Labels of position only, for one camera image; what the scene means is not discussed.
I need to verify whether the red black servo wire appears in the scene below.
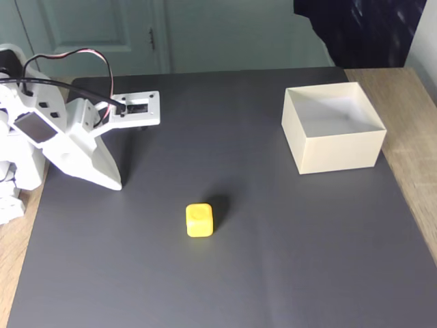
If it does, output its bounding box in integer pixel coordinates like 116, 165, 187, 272
22, 49, 115, 127

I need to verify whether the yellow cube block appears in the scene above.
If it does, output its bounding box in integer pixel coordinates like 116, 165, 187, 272
185, 202, 215, 238

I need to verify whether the white open box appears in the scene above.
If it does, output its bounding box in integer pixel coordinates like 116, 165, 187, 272
281, 81, 388, 176

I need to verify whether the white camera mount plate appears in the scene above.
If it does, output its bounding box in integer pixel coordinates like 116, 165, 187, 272
91, 90, 162, 135

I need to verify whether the dark grey table mat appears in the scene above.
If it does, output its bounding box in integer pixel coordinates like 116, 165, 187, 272
5, 66, 437, 328

